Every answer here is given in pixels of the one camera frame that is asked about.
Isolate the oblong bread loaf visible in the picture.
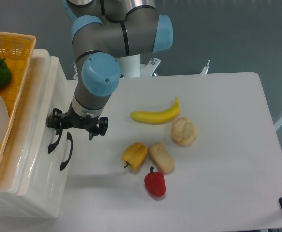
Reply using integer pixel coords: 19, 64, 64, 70
149, 142, 175, 174

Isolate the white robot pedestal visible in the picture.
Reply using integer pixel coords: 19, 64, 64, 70
116, 54, 141, 78

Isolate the round bread roll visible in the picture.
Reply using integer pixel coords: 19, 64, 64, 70
171, 117, 197, 146

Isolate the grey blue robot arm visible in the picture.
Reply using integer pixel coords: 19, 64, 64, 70
47, 0, 173, 138

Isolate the yellow banana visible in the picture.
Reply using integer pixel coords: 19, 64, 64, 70
130, 98, 180, 124

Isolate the white drawer cabinet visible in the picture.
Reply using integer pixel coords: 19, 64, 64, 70
0, 49, 72, 218

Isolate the yellow bell pepper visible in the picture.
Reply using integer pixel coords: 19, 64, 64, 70
121, 142, 148, 171

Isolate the white frame bracket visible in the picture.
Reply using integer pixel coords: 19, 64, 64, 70
72, 57, 211, 80

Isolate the red bell pepper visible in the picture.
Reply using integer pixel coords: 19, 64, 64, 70
144, 166, 166, 197

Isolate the orange woven basket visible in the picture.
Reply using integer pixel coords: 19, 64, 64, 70
0, 30, 37, 193

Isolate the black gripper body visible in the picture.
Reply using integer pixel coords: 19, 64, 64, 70
46, 105, 108, 136

